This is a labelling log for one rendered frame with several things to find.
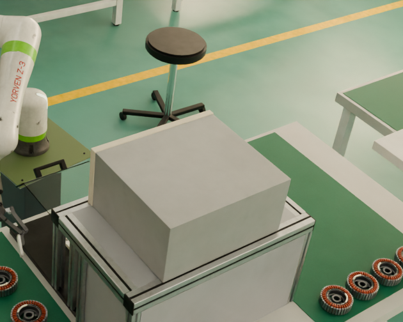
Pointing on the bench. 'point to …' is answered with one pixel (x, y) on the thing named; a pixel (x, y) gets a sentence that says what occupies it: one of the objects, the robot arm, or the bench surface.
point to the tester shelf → (133, 305)
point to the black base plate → (44, 252)
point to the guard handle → (49, 167)
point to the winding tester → (186, 193)
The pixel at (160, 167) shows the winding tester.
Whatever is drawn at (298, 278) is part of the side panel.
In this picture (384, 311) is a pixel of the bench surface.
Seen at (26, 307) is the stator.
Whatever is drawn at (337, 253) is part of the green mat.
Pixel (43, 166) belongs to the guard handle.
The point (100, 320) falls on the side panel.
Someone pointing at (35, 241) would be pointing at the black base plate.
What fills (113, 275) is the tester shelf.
